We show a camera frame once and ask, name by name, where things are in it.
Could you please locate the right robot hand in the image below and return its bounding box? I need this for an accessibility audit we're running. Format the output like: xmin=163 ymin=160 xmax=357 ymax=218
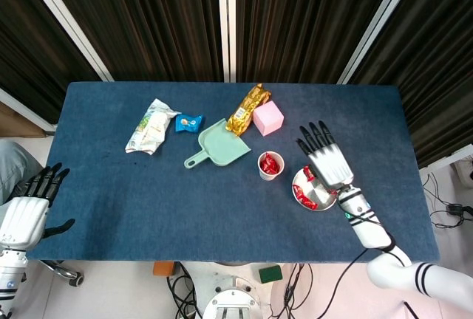
xmin=295 ymin=120 xmax=355 ymax=191

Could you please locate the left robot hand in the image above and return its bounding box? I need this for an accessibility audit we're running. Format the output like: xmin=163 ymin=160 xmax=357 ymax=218
xmin=0 ymin=162 xmax=76 ymax=250

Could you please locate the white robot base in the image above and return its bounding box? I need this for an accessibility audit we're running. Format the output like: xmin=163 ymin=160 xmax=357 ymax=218
xmin=168 ymin=261 xmax=282 ymax=319

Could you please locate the silver metal plate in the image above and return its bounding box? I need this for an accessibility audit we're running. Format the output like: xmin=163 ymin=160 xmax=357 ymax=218
xmin=291 ymin=168 xmax=339 ymax=212

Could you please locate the white paper cup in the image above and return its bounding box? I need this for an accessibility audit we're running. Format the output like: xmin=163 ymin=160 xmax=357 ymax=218
xmin=257 ymin=151 xmax=286 ymax=182

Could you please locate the grey green fabric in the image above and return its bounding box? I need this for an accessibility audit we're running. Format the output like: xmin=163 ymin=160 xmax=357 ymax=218
xmin=0 ymin=140 xmax=44 ymax=205

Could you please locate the chrome chair base with caster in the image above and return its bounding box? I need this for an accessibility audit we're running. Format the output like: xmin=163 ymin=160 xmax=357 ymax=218
xmin=36 ymin=259 xmax=85 ymax=287

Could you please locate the pink foam cube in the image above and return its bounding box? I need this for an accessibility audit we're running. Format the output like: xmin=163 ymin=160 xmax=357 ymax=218
xmin=252 ymin=100 xmax=285 ymax=137

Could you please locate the brown board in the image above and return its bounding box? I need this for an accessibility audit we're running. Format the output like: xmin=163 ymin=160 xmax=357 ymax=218
xmin=0 ymin=103 xmax=47 ymax=138

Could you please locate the gold foil snack package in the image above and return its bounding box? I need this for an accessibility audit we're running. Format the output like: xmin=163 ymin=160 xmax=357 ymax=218
xmin=225 ymin=83 xmax=272 ymax=137

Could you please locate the mint green plastic dustpan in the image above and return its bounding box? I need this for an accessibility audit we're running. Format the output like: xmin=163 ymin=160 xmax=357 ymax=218
xmin=183 ymin=117 xmax=252 ymax=170

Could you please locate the dark green block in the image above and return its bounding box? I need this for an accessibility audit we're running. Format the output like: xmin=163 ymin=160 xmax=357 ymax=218
xmin=258 ymin=265 xmax=284 ymax=285

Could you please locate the white device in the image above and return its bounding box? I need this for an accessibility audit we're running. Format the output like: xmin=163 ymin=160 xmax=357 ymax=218
xmin=452 ymin=158 xmax=473 ymax=187

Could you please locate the blue snack packet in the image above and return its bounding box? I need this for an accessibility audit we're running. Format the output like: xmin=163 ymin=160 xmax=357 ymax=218
xmin=174 ymin=113 xmax=205 ymax=134

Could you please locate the orange block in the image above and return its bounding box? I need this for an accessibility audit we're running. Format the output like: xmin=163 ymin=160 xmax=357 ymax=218
xmin=153 ymin=261 xmax=177 ymax=278

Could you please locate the dark brown curtain panel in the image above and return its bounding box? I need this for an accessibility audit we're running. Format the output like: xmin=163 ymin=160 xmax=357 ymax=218
xmin=0 ymin=0 xmax=104 ymax=124
xmin=350 ymin=0 xmax=473 ymax=167
xmin=38 ymin=0 xmax=222 ymax=83
xmin=235 ymin=0 xmax=404 ymax=84

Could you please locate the blue table cloth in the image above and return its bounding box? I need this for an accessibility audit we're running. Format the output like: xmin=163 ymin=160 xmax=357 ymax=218
xmin=26 ymin=81 xmax=441 ymax=264

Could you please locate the white green snack bag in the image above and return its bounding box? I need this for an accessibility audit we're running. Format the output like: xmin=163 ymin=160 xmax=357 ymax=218
xmin=124 ymin=97 xmax=181 ymax=157

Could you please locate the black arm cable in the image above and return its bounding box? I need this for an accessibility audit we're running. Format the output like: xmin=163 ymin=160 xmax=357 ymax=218
xmin=324 ymin=211 xmax=404 ymax=319

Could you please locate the thin black floor cable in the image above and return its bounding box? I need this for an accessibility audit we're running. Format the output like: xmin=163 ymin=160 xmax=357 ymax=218
xmin=421 ymin=173 xmax=473 ymax=230

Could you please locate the black cable bundle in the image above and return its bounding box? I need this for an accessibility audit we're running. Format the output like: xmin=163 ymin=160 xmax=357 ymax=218
xmin=166 ymin=262 xmax=204 ymax=319

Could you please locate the white double frame post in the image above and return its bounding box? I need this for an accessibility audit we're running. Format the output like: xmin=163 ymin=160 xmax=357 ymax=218
xmin=216 ymin=0 xmax=237 ymax=83

